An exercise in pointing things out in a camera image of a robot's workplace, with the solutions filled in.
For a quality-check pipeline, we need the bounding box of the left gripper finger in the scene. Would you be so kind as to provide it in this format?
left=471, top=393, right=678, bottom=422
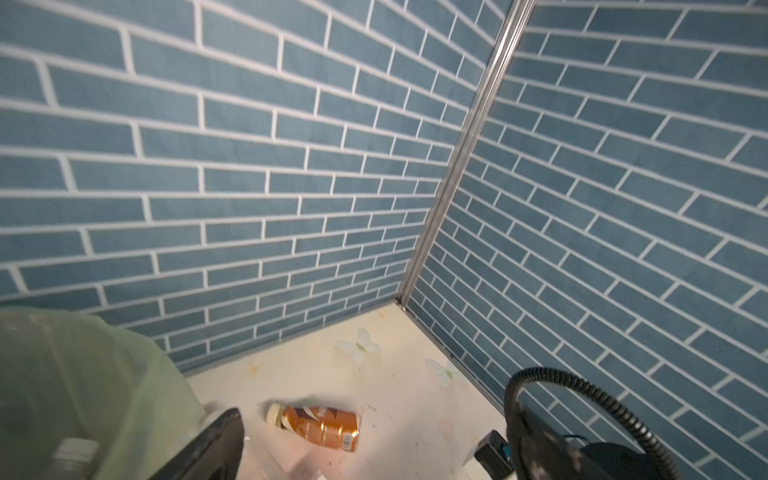
left=150, top=408, right=245, bottom=480

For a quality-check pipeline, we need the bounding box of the brown cafe bottle white swirl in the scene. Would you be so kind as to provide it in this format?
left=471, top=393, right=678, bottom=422
left=266, top=402, right=361, bottom=452

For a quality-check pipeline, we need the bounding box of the square tea bottle white cap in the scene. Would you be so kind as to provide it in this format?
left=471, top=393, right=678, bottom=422
left=45, top=438, right=100, bottom=480

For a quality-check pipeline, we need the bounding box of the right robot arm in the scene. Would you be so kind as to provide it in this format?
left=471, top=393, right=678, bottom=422
left=503, top=367, right=681, bottom=479

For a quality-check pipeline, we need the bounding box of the green plastic bin liner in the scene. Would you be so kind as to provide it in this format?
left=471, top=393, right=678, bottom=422
left=1, top=307, right=206, bottom=479

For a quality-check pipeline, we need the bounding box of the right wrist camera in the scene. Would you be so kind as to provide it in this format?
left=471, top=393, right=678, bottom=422
left=472, top=430, right=514, bottom=480

